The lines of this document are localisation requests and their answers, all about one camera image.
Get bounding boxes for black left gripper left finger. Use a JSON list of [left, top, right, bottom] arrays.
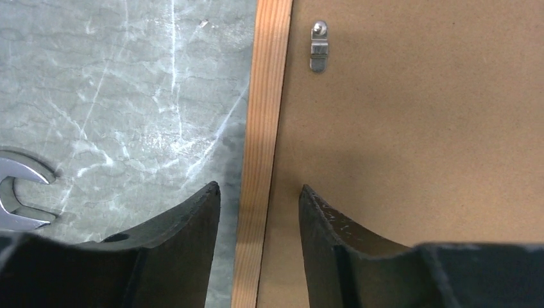
[[1, 181, 221, 307]]

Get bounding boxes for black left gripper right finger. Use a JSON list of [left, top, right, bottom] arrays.
[[298, 185, 543, 307]]

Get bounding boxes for silver open-end wrench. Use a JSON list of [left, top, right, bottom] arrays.
[[1, 150, 57, 232]]

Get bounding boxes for silver frame turn clip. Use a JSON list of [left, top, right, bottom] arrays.
[[309, 20, 329, 73]]

